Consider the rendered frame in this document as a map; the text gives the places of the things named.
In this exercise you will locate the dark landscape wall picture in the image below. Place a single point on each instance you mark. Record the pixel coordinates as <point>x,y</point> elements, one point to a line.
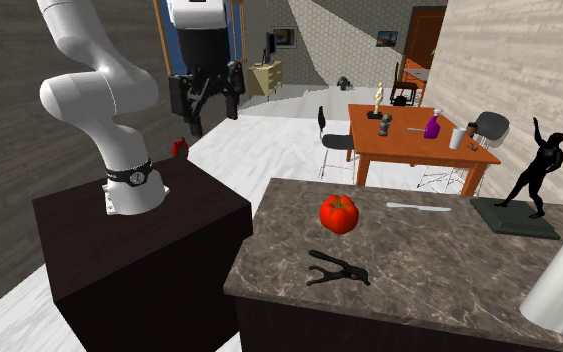
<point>387,38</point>

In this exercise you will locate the small red rounded object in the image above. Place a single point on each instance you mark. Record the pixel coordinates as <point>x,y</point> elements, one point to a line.
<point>180,148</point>

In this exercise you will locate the small black object on floor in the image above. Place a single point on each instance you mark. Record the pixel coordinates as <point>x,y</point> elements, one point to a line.
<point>344,83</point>

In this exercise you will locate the grey chair with metal legs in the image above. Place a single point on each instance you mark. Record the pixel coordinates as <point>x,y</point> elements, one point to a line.
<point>493,124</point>

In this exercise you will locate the yellow-toned wall picture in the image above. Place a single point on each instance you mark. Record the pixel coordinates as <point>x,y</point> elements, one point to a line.
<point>284,37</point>

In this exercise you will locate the black chair with metal legs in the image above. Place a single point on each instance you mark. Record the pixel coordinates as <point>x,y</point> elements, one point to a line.
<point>337,141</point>

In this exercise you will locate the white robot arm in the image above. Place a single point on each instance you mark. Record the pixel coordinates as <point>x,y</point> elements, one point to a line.
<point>110,141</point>

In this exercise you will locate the pale yellow chest of drawers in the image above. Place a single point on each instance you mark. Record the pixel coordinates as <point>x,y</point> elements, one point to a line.
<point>264,79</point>

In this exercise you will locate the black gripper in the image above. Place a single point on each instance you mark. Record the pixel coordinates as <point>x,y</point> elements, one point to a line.
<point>204,51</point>

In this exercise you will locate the silver table knife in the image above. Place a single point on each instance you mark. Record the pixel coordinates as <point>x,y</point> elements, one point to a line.
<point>417,207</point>

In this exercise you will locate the dark robot stand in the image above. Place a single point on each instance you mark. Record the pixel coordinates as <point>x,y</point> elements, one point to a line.
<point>139,263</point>

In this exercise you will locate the white paper towel roll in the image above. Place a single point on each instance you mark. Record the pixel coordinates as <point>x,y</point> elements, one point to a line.
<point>561,287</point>

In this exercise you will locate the black hinged hand tool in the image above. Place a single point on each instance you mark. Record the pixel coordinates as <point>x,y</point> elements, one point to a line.
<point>342,271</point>

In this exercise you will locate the brown door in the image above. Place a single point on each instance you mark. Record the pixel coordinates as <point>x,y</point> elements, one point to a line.
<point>425,39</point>

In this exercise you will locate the blue panel with wooden frame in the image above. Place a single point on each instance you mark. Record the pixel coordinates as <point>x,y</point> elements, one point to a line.
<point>170,48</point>

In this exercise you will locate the black figure on dark base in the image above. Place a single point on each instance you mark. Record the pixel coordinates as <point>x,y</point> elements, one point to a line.
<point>537,170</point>

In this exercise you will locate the dark wooden chair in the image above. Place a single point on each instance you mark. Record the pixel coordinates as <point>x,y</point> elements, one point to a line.
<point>403,86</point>

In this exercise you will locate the red tomato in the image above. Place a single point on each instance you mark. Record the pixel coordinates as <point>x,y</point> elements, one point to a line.
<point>339,214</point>

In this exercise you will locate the orange wooden table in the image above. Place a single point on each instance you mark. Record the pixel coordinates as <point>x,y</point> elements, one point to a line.
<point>408,146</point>

